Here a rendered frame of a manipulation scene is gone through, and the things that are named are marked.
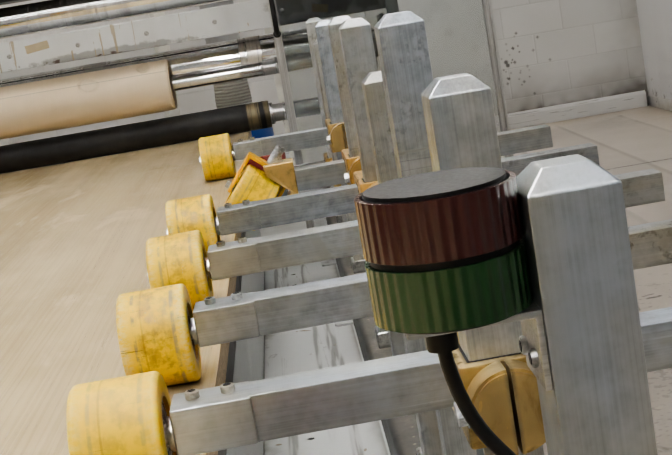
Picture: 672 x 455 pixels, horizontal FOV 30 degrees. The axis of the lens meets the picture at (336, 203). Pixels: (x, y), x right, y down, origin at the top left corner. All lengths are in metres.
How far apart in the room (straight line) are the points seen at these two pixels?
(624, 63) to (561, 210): 9.25
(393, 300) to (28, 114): 2.64
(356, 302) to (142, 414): 0.30
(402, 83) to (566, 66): 8.66
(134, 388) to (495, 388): 0.22
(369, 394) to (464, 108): 0.19
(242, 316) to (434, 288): 0.58
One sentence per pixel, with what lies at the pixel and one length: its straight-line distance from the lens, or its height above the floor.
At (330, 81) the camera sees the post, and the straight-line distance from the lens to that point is 2.19.
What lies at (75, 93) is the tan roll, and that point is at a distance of 3.04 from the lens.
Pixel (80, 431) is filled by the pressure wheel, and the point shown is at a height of 0.96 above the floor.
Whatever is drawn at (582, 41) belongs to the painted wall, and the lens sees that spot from 9.61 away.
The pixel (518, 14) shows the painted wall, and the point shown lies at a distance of 9.50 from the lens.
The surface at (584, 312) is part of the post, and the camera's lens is 0.46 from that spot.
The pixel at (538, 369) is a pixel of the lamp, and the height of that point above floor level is 1.04.
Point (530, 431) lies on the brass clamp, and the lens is 0.71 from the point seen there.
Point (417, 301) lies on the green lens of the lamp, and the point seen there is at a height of 1.08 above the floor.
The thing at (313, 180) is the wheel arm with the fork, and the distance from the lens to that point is 1.75.
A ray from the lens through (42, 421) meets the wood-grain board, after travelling 1.02.
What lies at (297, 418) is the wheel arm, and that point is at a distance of 0.77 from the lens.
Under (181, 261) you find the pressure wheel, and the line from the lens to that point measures 1.24.
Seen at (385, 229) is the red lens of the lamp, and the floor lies 1.10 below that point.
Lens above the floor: 1.19
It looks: 9 degrees down
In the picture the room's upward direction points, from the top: 10 degrees counter-clockwise
